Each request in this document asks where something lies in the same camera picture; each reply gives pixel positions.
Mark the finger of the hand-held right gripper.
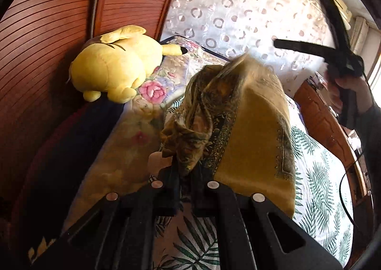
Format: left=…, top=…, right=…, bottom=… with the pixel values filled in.
left=273, top=38, right=339, bottom=64
left=317, top=0, right=352, bottom=57

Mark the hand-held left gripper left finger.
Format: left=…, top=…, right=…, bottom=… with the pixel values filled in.
left=32, top=165, right=180, bottom=270

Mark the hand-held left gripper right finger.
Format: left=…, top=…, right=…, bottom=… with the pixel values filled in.
left=193, top=165, right=343, bottom=270

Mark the brown patterned shirt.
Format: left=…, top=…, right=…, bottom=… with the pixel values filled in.
left=160, top=55, right=297, bottom=219

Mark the person's right forearm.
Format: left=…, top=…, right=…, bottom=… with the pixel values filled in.
left=356, top=103, right=381, bottom=196

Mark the person's right hand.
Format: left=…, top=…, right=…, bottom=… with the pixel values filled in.
left=324, top=72, right=375, bottom=116

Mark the pale window curtain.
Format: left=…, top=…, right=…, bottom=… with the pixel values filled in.
left=351, top=16, right=370, bottom=54

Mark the beige folded garment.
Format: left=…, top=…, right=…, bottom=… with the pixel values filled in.
left=148, top=151, right=174, bottom=183

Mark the long wooden cabinet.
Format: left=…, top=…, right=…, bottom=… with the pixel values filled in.
left=293, top=80, right=373, bottom=200

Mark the floral quilt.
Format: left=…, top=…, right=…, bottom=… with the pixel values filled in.
left=18, top=35, right=233, bottom=247
left=62, top=36, right=230, bottom=230

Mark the sheer circle patterned curtain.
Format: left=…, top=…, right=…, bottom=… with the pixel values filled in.
left=159, top=0, right=337, bottom=93

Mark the leaf print bedsheet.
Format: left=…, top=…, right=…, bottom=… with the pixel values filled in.
left=152, top=91, right=355, bottom=270

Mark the yellow plush toy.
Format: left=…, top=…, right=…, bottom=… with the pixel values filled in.
left=69, top=25, right=183, bottom=103

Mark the wooden slatted wardrobe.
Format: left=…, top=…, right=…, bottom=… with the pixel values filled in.
left=0, top=0, right=189, bottom=202

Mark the black cable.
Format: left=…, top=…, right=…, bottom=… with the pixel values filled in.
left=339, top=151, right=367, bottom=230

